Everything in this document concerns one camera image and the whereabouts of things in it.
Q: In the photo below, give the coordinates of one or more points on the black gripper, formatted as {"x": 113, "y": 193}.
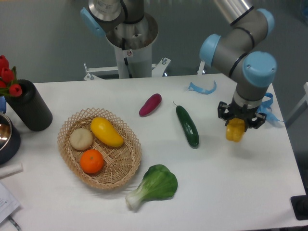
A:
{"x": 251, "y": 118}

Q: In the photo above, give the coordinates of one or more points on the yellow bell pepper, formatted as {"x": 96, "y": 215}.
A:
{"x": 235, "y": 130}

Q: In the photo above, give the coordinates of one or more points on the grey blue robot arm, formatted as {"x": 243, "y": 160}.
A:
{"x": 233, "y": 55}

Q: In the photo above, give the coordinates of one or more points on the blue tape tangle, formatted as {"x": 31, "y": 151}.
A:
{"x": 265, "y": 108}

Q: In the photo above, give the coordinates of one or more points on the green cucumber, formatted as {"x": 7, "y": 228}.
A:
{"x": 188, "y": 126}

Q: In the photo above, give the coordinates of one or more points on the blue tape strip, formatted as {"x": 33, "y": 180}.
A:
{"x": 193, "y": 87}

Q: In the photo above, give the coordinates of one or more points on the purple sweet potato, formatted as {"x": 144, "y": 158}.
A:
{"x": 150, "y": 105}

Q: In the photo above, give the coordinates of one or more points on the green bok choy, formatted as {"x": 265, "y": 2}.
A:
{"x": 158, "y": 183}

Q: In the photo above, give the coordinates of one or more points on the black clamp block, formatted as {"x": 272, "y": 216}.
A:
{"x": 300, "y": 206}

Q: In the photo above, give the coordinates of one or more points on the yellow mango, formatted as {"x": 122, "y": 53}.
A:
{"x": 105, "y": 132}

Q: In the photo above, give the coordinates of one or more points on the woven wicker basket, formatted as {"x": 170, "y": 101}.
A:
{"x": 120, "y": 163}

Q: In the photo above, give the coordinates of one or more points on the orange tangerine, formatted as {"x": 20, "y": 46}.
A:
{"x": 91, "y": 161}

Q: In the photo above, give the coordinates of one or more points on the beige round bun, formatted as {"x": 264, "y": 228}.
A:
{"x": 81, "y": 139}

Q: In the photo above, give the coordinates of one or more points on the black cylindrical vase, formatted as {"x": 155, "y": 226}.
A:
{"x": 30, "y": 107}

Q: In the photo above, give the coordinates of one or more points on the dark metal pot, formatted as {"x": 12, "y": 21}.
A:
{"x": 10, "y": 139}

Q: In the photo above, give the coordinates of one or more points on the red tulip flowers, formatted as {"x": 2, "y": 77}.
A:
{"x": 9, "y": 85}

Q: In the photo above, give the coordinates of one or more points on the white paper roll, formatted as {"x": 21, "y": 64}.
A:
{"x": 10, "y": 169}

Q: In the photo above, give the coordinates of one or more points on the white paper sheet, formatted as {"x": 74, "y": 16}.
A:
{"x": 8, "y": 203}

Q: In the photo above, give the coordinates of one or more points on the pen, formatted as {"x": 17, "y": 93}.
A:
{"x": 14, "y": 223}

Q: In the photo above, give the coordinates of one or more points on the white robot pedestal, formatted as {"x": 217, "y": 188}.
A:
{"x": 132, "y": 44}

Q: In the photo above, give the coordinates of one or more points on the white metal base frame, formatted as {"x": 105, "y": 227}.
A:
{"x": 160, "y": 69}

